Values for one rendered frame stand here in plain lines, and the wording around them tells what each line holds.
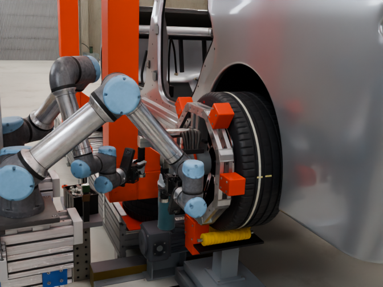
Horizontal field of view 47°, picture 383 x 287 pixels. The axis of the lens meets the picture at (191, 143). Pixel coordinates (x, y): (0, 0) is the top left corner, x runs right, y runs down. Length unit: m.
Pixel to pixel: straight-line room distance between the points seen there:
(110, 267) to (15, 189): 1.31
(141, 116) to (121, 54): 0.81
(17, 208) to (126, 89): 0.56
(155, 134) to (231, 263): 0.98
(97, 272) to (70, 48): 2.26
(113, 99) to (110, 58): 0.95
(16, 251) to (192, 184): 0.65
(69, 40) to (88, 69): 2.36
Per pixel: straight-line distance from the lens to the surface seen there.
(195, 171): 1.53
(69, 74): 1.80
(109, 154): 1.86
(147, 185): 2.51
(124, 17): 2.33
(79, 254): 2.73
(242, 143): 1.84
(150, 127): 1.58
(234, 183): 1.78
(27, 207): 1.61
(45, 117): 2.08
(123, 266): 2.67
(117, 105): 1.38
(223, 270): 2.34
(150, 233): 2.41
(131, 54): 2.34
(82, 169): 1.76
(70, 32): 4.23
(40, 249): 1.69
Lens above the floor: 1.45
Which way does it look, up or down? 14 degrees down
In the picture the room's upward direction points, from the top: 2 degrees clockwise
